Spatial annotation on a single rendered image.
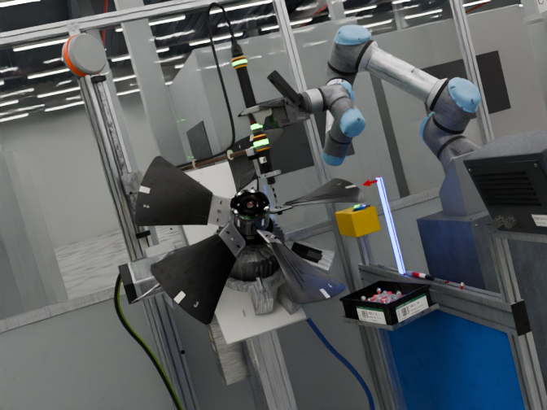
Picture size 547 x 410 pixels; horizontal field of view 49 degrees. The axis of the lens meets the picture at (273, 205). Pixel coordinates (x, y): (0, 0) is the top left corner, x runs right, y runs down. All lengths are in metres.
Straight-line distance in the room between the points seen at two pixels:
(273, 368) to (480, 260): 0.73
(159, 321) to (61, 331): 0.40
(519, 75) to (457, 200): 4.26
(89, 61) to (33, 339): 1.08
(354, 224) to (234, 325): 0.59
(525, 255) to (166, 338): 1.32
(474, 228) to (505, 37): 4.40
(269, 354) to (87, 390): 0.89
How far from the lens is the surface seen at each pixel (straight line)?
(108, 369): 2.57
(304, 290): 1.64
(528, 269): 2.06
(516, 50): 6.25
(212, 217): 1.85
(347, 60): 2.14
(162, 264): 1.67
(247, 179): 1.91
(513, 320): 1.57
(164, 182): 1.87
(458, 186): 2.01
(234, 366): 2.16
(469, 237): 1.94
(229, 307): 1.91
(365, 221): 2.18
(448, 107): 2.06
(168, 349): 2.41
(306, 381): 2.74
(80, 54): 2.37
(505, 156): 1.31
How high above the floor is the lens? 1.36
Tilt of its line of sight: 5 degrees down
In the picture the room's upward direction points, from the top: 15 degrees counter-clockwise
